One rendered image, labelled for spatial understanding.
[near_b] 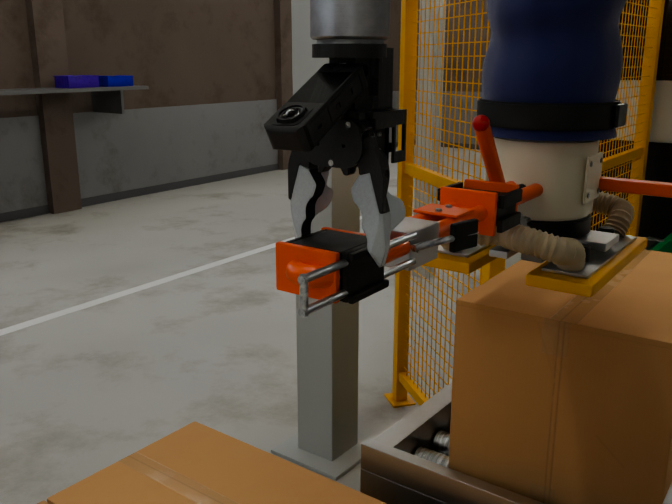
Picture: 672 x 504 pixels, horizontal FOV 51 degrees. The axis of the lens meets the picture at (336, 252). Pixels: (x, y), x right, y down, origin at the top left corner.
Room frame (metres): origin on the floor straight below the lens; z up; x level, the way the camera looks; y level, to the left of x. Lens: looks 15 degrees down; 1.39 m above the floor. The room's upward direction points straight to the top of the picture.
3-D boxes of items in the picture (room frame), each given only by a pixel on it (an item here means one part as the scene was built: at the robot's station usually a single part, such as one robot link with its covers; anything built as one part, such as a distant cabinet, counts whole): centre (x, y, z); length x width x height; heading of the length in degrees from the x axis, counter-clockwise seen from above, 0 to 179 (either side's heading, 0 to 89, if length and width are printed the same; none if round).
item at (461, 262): (1.24, -0.27, 1.09); 0.34 x 0.10 x 0.05; 145
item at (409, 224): (0.80, -0.08, 1.18); 0.07 x 0.07 x 0.04; 55
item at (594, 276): (1.13, -0.42, 1.09); 0.34 x 0.10 x 0.05; 145
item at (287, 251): (0.69, 0.01, 1.19); 0.08 x 0.07 x 0.05; 145
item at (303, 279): (0.71, -0.07, 1.19); 0.31 x 0.03 x 0.05; 145
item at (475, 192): (0.98, -0.20, 1.19); 0.10 x 0.08 x 0.06; 55
